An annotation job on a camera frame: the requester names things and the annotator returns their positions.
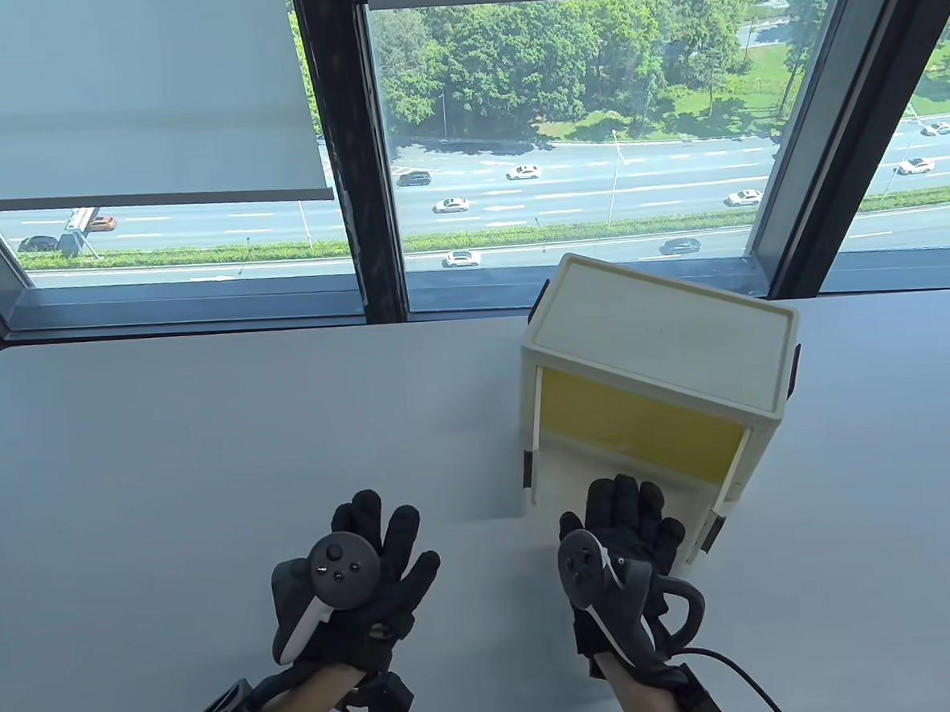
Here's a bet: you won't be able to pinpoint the person's right hand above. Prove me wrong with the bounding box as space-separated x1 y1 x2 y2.
555 470 695 679

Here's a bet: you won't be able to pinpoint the person's left hand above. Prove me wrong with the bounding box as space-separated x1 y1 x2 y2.
263 486 448 682

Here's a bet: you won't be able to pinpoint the person's right forearm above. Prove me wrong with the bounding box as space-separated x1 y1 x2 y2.
599 647 689 712

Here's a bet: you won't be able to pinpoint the black controller on right glove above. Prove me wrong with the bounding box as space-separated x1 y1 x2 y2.
556 524 666 674

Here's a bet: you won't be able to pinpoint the black controller on glove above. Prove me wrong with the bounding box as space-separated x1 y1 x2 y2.
556 524 666 674
266 531 386 666

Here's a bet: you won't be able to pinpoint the black controller on left glove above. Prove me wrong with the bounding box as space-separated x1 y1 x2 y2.
266 531 386 666

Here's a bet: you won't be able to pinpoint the cream storage box yellow door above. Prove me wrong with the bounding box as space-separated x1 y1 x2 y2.
505 238 816 587

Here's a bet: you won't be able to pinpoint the cars on road outside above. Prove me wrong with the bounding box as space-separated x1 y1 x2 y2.
12 120 950 296

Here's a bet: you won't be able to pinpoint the large white roller blind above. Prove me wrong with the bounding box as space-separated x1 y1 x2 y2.
0 0 336 222

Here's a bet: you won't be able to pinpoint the black cable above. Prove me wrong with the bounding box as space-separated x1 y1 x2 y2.
654 569 790 712

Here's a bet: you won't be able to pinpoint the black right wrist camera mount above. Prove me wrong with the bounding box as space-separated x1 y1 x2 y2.
669 661 734 712

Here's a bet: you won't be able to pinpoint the slanted dark window frame pillar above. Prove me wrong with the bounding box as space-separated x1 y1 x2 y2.
735 0 950 302

